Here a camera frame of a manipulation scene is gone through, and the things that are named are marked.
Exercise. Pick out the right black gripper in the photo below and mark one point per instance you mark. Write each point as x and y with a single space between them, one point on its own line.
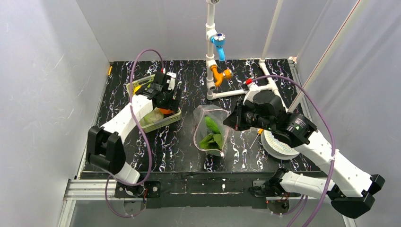
234 117

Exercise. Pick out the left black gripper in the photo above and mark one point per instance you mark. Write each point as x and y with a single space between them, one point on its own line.
166 102

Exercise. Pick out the orange toy fruit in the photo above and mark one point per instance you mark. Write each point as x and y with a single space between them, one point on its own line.
166 111

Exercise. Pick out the green plastic basket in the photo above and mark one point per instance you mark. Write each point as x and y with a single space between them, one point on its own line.
167 120

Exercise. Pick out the clear zip top bag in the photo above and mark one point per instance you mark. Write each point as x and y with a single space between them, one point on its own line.
218 115

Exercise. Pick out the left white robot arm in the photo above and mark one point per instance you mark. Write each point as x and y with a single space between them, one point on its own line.
105 143

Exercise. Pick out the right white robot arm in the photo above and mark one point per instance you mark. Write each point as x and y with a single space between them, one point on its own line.
350 190

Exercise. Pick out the yellow pear toy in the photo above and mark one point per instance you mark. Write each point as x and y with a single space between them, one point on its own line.
136 89

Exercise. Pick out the white round perforated plate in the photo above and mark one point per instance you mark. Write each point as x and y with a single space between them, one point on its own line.
276 148

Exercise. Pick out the orange faucet valve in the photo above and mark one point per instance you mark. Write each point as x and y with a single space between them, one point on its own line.
220 76

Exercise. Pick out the blue faucet valve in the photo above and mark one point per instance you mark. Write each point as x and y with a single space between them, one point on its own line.
218 40

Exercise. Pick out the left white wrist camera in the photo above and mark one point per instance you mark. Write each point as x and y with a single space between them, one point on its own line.
171 81

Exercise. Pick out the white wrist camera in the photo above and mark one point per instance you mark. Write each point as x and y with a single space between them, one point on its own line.
171 81
251 91

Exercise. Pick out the yellow handled screwdriver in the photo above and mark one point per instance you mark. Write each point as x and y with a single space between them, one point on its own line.
259 132

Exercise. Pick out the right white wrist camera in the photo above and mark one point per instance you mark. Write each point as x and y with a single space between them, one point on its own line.
251 91

